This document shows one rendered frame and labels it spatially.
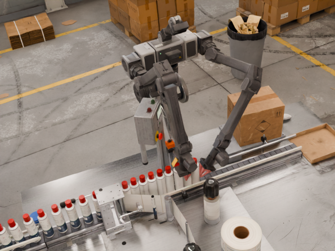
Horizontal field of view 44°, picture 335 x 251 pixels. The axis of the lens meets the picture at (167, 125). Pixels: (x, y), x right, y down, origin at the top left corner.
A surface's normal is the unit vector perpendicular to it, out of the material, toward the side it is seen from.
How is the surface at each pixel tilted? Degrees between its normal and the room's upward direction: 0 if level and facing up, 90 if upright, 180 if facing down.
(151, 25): 87
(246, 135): 90
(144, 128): 90
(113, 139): 0
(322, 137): 0
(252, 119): 90
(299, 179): 0
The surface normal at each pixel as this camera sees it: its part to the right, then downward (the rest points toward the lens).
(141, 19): 0.42, 0.56
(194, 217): -0.08, -0.77
